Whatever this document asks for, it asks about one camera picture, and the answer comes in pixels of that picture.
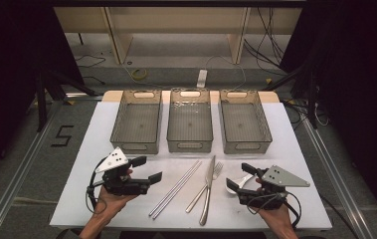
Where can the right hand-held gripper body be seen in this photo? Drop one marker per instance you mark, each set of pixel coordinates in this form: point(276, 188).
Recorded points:
point(283, 178)

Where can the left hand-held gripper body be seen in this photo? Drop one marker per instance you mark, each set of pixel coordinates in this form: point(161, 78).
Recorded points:
point(123, 186)

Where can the silver table knife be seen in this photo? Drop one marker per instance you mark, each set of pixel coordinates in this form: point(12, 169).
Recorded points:
point(208, 189)

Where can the silver fork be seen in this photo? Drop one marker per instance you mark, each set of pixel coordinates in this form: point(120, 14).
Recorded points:
point(206, 187)

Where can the smoky clear plastic bin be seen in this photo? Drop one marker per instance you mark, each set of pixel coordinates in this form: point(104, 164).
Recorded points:
point(138, 126)
point(190, 124)
point(244, 124)

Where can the person's left hand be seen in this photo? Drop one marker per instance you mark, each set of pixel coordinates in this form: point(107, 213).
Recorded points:
point(108, 204)

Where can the person's right hand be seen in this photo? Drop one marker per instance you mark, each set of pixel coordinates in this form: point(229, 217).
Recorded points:
point(277, 217)

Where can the white table cover sheet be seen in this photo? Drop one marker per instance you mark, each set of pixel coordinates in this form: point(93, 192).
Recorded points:
point(182, 205)

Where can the black metal stand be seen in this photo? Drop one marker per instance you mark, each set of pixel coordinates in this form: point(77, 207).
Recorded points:
point(312, 99)
point(41, 99)

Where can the white power strip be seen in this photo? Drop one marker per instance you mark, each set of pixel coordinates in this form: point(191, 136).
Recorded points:
point(202, 78)

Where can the light wooden shelf unit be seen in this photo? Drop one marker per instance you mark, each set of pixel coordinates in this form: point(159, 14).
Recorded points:
point(176, 21)

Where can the metal floor rail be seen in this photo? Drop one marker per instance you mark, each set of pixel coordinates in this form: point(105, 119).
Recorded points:
point(335, 179)
point(17, 179)

